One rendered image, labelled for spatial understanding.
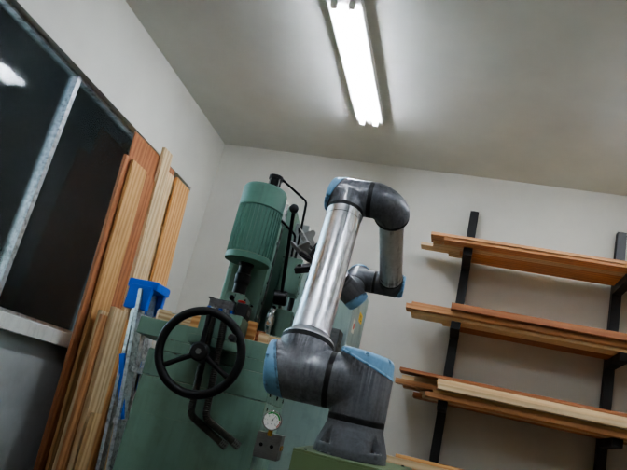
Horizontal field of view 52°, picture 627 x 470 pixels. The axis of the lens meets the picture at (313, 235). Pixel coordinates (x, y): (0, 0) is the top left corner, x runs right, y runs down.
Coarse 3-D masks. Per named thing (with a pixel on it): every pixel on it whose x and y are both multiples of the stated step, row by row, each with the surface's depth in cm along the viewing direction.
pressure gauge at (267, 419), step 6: (264, 414) 205; (270, 414) 205; (276, 414) 205; (264, 420) 205; (270, 420) 205; (276, 420) 204; (282, 420) 206; (264, 426) 204; (270, 426) 204; (276, 426) 204; (270, 432) 205
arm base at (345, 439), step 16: (336, 416) 162; (320, 432) 165; (336, 432) 160; (352, 432) 159; (368, 432) 160; (320, 448) 160; (336, 448) 157; (352, 448) 157; (368, 448) 157; (384, 448) 163; (384, 464) 161
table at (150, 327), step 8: (144, 320) 222; (152, 320) 222; (160, 320) 222; (144, 328) 222; (152, 328) 221; (160, 328) 221; (176, 328) 221; (184, 328) 221; (192, 328) 221; (152, 336) 222; (168, 336) 220; (176, 336) 220; (184, 336) 220; (192, 336) 210; (200, 336) 210; (224, 344) 209; (232, 344) 209; (248, 344) 218; (256, 344) 218; (264, 344) 218; (232, 352) 213; (248, 352) 217; (256, 352) 217; (264, 352) 217
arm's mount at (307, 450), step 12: (300, 456) 154; (312, 456) 153; (324, 456) 153; (288, 468) 153; (300, 468) 153; (312, 468) 152; (324, 468) 152; (336, 468) 151; (348, 468) 151; (360, 468) 150; (372, 468) 150; (384, 468) 154; (396, 468) 161; (408, 468) 170
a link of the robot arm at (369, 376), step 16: (336, 352) 170; (352, 352) 166; (368, 352) 165; (336, 368) 164; (352, 368) 164; (368, 368) 163; (384, 368) 164; (336, 384) 163; (352, 384) 162; (368, 384) 162; (384, 384) 164; (336, 400) 164; (352, 400) 161; (368, 400) 161; (384, 400) 164; (352, 416) 160; (368, 416) 160; (384, 416) 164
